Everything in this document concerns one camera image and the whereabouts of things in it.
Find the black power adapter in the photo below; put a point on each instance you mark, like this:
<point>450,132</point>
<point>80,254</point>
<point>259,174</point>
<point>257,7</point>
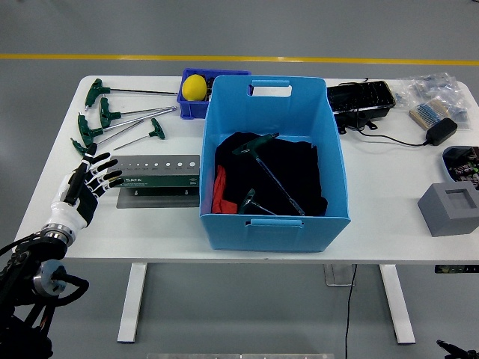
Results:
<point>441,131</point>

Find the red cloth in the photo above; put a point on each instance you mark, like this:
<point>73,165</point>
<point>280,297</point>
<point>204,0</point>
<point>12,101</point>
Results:
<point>221,192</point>

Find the light blue parts bowl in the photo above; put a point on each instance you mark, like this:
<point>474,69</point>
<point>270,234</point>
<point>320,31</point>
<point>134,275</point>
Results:
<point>462,164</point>

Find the grey metal table bracket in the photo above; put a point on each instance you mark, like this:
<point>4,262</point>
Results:
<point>338,275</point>

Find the white table leg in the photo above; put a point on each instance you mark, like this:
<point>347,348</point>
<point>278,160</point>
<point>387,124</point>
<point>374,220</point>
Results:
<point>131,303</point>
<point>398,303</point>

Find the large light blue storage box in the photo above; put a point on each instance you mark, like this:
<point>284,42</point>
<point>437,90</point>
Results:
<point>277,235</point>

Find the black table control panel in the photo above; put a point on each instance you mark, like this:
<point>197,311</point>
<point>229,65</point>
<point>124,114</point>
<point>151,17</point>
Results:
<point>456,268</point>

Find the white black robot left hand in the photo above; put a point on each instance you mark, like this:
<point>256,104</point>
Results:
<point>61,213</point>

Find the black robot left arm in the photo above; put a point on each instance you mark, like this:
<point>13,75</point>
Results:
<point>18,261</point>

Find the grey metal wrench holder stand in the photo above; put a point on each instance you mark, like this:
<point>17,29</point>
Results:
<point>161,181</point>

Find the black cloth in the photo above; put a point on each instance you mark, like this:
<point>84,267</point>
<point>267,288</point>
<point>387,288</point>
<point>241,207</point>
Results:
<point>299,175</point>

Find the small dark blue bin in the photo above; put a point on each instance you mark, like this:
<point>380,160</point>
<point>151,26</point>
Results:
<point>191,110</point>

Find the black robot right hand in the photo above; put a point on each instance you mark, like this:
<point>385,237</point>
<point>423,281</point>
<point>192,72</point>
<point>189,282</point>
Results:
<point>453,349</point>

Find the taped resistor strip bundle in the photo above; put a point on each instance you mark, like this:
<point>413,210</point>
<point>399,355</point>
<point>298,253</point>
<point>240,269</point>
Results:
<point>426,112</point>

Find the grey block with square recess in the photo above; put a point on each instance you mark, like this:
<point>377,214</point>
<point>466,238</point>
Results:
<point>441,220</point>

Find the yellow ball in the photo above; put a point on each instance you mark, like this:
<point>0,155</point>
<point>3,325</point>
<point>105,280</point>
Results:
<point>194,88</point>

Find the black plastic tray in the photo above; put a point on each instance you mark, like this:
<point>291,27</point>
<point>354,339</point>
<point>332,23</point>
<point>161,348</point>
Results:
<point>361,97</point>

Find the clear plastic component bags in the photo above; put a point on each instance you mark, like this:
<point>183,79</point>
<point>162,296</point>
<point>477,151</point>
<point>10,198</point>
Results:
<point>430,88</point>

